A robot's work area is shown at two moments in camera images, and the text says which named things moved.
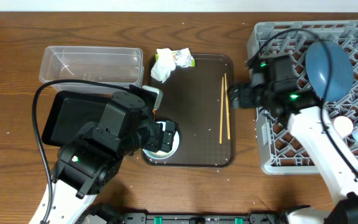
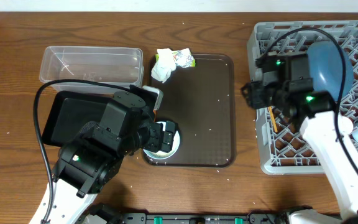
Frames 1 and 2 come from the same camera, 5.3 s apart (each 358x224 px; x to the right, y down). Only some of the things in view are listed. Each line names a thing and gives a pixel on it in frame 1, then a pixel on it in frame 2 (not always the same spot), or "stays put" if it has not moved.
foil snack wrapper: [183, 58] stays put
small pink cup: [343, 125] stays put
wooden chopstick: [220, 137] → [270, 109]
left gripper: [159, 141] stays put
